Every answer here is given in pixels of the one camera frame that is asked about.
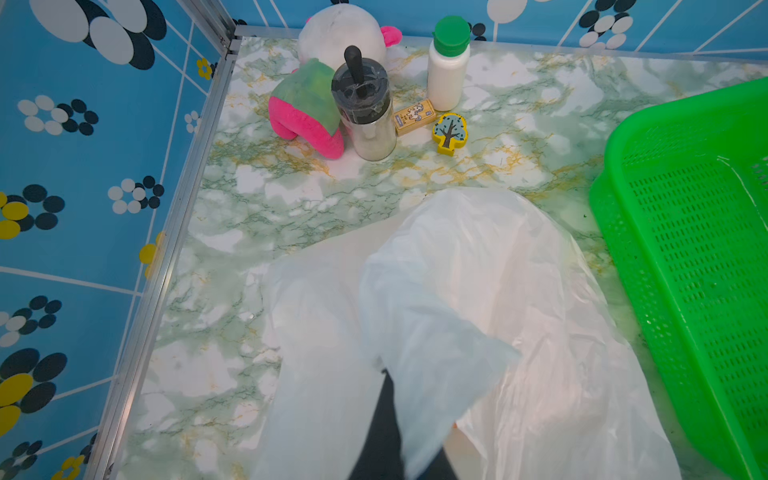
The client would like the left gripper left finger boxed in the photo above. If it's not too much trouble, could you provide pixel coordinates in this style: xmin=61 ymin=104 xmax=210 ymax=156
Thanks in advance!
xmin=348 ymin=370 xmax=404 ymax=480

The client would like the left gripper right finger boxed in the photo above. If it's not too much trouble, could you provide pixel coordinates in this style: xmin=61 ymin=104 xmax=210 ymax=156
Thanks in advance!
xmin=428 ymin=449 xmax=458 ymax=480

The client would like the translucent white plastic bag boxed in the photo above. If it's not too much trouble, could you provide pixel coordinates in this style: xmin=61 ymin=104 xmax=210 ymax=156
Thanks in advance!
xmin=253 ymin=188 xmax=681 ymax=479

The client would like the yellow tree shaped block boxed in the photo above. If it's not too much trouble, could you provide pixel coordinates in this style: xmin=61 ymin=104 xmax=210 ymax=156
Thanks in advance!
xmin=432 ymin=113 xmax=469 ymax=156

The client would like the small yellow box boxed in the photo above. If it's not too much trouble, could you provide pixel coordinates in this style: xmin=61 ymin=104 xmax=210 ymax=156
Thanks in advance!
xmin=394 ymin=99 xmax=436 ymax=136

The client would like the pink green plush toy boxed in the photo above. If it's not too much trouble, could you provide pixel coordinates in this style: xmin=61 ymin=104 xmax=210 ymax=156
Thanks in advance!
xmin=268 ymin=58 xmax=345 ymax=159

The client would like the glass jar black lid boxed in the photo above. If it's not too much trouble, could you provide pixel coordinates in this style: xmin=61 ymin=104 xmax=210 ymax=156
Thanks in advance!
xmin=331 ymin=45 xmax=397 ymax=162

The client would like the green plastic basket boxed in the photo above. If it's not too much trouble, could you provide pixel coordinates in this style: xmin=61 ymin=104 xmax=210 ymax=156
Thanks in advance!
xmin=589 ymin=79 xmax=767 ymax=479

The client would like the white bottle green cap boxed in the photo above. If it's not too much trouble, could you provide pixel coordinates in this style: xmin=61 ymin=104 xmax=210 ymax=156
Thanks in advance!
xmin=427 ymin=15 xmax=471 ymax=112

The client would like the white plush toy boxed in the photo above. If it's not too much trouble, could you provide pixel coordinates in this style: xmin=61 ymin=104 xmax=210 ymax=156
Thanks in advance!
xmin=297 ymin=3 xmax=403 ymax=70

